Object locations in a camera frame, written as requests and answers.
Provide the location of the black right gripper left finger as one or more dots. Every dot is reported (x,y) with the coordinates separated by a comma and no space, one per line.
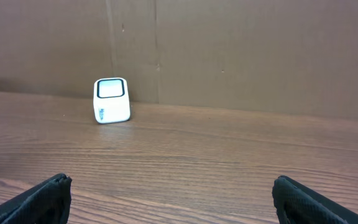
(46,203)

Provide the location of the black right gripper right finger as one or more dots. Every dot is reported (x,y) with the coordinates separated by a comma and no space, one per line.
(298,204)

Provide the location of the white barcode scanner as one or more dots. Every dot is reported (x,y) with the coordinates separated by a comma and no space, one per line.
(111,101)

